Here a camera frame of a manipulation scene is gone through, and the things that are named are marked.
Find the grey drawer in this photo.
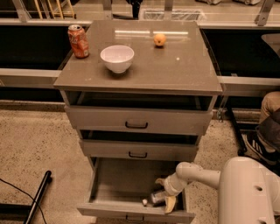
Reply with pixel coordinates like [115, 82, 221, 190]
[77, 158, 195, 224]
[80, 130, 200, 161]
[66, 92, 212, 136]

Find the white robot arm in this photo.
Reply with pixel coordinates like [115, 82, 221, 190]
[156, 91, 280, 224]

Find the orange fruit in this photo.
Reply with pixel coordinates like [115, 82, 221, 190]
[153, 33, 166, 47]

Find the grey top drawer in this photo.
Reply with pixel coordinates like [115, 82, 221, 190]
[66, 92, 212, 136]

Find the grey drawer cabinet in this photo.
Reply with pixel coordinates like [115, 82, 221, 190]
[53, 19, 224, 224]

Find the grey bottom drawer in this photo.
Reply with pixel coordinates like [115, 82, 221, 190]
[77, 158, 195, 224]

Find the black bar on floor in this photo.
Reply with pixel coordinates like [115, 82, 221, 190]
[24, 171, 53, 224]

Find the orange soda can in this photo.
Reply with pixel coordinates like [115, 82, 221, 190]
[67, 24, 89, 59]

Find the person's leg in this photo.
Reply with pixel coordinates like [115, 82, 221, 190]
[256, 91, 280, 152]

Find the grey middle drawer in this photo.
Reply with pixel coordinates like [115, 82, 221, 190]
[80, 130, 200, 161]

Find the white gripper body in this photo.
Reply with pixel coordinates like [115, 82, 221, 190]
[164, 173, 186, 196]

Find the black and white sneaker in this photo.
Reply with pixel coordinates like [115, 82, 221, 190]
[244, 132, 279, 165]

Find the clear plastic bottle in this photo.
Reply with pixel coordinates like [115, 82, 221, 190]
[142, 190, 167, 207]

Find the white bowl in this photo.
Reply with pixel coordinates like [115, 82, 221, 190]
[100, 45, 135, 74]

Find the black cable on floor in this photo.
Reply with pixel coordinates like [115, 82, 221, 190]
[0, 178, 48, 224]

